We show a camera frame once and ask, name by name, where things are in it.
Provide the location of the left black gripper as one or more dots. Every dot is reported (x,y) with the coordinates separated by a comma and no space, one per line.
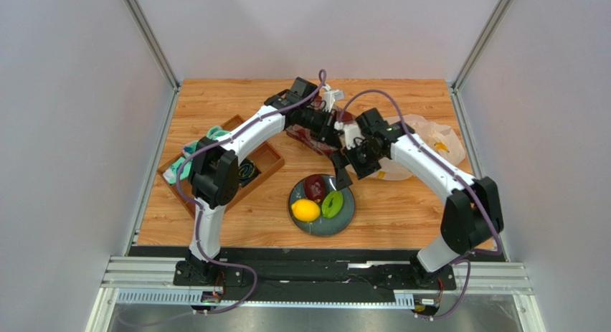
(328,133)

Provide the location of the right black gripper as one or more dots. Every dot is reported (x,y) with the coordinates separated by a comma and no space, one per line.
(353,162)

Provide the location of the green fake fruit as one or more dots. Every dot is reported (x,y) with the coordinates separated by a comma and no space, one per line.
(332,204)

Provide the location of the dark red fake fruit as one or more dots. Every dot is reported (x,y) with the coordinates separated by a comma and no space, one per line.
(314,187)

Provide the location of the yellow fake fruit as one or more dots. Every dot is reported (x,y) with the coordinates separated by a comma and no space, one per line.
(305,210)

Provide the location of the yellow fake banana piece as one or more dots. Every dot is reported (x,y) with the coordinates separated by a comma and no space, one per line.
(441,147)

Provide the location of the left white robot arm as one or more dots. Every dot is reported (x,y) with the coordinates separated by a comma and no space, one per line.
(214,166)

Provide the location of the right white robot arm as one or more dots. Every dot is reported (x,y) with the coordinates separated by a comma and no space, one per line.
(472,209)

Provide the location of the red plaid cloth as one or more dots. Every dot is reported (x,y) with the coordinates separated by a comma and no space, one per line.
(305,136)

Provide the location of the blue ceramic plate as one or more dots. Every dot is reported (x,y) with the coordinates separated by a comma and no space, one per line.
(322,226)

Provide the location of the wooden compartment tray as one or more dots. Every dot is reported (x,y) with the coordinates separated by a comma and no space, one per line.
(257,168)

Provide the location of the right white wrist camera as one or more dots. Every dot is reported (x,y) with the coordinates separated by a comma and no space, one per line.
(351,133)

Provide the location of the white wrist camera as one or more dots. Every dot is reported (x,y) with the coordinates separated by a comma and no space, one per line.
(329,97)
(351,133)

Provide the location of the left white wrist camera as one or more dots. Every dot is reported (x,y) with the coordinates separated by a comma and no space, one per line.
(329,97)

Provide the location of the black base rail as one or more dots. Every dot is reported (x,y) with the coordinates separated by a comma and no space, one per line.
(309,275)

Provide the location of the aluminium frame rail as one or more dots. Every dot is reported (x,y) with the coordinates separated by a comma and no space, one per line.
(141,281)

